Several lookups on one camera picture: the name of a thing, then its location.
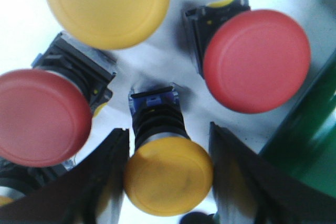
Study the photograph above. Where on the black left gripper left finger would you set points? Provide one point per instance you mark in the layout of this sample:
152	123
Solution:
92	192

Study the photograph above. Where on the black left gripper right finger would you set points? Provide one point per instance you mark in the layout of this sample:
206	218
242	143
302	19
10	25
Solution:
247	189

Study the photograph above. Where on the yellow mushroom push button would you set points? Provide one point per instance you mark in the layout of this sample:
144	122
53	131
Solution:
168	174

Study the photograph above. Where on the red mushroom push button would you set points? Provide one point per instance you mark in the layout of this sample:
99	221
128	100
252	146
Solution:
252	61

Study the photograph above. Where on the green conveyor belt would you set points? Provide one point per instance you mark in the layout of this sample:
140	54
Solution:
303	146

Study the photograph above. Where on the red push button left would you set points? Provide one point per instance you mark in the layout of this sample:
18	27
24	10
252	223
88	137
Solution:
47	110

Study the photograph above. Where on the yellow push button corner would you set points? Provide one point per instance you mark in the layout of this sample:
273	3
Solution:
18	181

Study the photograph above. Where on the yellow push button top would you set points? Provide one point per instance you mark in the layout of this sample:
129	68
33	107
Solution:
110	24

